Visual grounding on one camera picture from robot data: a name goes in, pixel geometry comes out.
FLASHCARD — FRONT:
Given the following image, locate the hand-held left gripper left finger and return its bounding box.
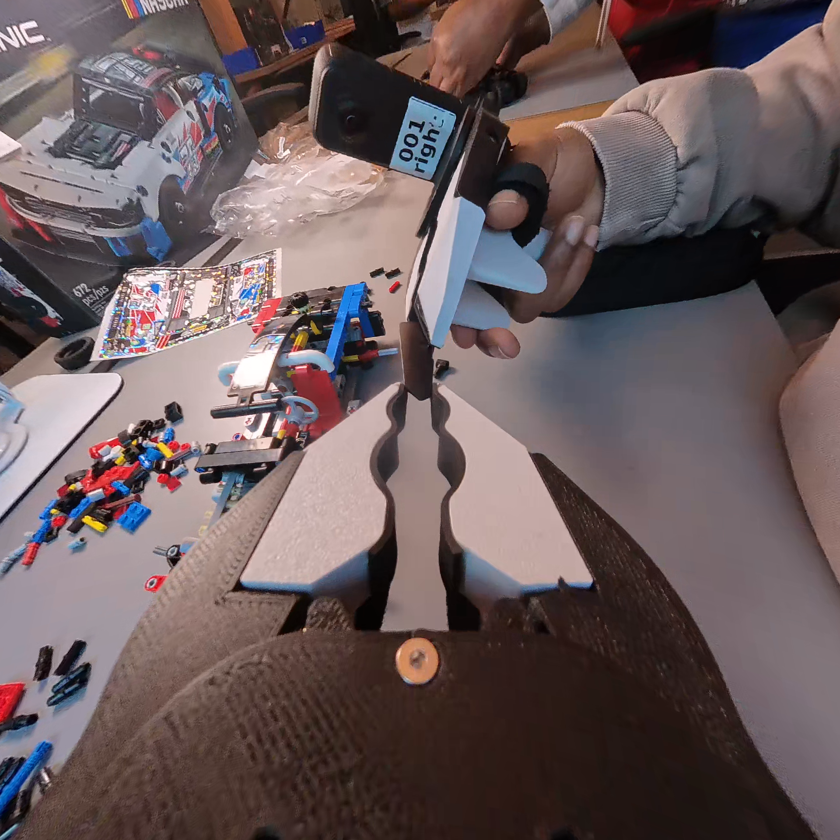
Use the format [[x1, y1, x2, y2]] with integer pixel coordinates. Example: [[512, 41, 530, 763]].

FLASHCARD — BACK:
[[239, 382, 408, 595]]

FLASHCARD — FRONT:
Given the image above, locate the black rubber tyre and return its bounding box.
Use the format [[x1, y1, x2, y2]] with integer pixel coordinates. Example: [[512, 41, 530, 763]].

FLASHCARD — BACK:
[[54, 336, 96, 371]]

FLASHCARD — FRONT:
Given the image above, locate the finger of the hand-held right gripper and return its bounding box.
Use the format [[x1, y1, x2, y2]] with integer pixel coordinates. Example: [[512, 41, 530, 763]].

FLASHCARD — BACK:
[[406, 193, 488, 350]]

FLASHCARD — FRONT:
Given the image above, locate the pile of black blue pins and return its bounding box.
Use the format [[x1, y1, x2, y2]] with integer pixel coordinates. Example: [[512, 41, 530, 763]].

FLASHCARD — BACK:
[[0, 640, 93, 828]]

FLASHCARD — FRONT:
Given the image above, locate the pile of mixed lego pieces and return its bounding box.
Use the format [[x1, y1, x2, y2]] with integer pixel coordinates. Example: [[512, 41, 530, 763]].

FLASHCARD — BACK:
[[0, 402, 204, 592]]

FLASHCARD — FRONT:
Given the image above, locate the holographic sticker sheet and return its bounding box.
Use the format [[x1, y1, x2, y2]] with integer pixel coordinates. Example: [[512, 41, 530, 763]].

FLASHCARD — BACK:
[[92, 248, 283, 362]]

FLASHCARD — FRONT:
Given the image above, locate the crumpled clear plastic bag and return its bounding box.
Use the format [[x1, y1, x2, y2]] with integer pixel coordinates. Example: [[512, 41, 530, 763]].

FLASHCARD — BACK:
[[210, 125, 388, 238]]

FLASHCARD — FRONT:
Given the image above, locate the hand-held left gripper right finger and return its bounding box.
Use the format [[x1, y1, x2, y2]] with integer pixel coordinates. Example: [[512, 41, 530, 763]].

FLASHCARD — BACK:
[[430, 384, 595, 595]]

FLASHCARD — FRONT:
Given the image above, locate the lego car model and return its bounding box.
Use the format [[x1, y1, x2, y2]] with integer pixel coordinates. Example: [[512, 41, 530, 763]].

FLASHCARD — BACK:
[[193, 282, 403, 526]]

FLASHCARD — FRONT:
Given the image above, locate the person's right hand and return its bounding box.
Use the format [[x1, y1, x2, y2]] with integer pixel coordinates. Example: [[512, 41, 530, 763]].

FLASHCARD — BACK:
[[449, 125, 606, 361]]

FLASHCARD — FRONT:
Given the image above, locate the lego set box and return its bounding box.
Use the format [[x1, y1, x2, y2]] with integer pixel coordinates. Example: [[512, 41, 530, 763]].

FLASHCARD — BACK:
[[0, 0, 260, 339]]

